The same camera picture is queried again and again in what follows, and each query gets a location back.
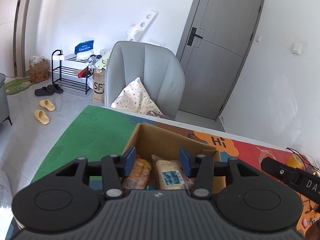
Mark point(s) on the small brown floor box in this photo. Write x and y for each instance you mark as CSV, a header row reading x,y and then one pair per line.
x,y
38,69

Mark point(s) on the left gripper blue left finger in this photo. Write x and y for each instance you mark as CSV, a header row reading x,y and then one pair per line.
x,y
128,159

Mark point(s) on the right yellow slipper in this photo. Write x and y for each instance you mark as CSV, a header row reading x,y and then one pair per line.
x,y
41,116

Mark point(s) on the white dotted cushion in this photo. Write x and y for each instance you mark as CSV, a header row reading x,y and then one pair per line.
x,y
135,98

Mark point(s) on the SF cardboard box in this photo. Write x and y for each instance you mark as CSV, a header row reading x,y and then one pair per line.
x,y
99,85

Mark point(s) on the long white blue snack pack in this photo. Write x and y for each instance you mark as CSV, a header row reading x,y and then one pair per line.
x,y
169,174

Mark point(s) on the grey sofa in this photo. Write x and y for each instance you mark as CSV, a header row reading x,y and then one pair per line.
x,y
4,107

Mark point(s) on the black slippers pair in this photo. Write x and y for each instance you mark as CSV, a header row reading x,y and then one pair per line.
x,y
49,90

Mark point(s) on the yellow tape roll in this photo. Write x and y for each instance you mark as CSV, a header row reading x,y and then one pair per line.
x,y
295,162

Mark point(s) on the rice cracker pack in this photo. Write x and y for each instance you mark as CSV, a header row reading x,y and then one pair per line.
x,y
139,176

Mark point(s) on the grey armchair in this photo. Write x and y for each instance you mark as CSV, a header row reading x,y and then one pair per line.
x,y
157,67

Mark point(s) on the white board with holes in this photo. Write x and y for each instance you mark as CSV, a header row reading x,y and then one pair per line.
x,y
136,32

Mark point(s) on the black door handle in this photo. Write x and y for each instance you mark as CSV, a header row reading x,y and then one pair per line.
x,y
193,35

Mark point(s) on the brown cardboard box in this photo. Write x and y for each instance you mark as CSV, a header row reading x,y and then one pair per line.
x,y
152,140

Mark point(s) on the white wall switch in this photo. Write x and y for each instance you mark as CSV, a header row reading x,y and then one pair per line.
x,y
296,49

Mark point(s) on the green floor mat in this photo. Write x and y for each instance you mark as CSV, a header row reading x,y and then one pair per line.
x,y
18,85

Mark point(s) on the pink small toy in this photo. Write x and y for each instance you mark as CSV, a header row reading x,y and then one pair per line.
x,y
305,223

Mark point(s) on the purple mochi snack pack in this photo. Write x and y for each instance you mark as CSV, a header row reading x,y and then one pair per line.
x,y
189,182

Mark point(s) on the yellow slipper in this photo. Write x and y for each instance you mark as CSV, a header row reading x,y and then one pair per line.
x,y
47,104
41,116

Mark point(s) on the left yellow slipper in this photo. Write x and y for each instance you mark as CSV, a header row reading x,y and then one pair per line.
x,y
47,104

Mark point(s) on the grey door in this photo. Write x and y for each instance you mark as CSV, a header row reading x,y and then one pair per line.
x,y
212,65

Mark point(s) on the black shoe rack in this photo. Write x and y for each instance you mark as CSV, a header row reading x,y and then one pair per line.
x,y
70,72

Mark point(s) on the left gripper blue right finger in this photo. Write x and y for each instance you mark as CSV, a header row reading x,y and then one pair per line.
x,y
188,162

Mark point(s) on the blue plastic bag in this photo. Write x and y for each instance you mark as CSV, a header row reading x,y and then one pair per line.
x,y
83,47

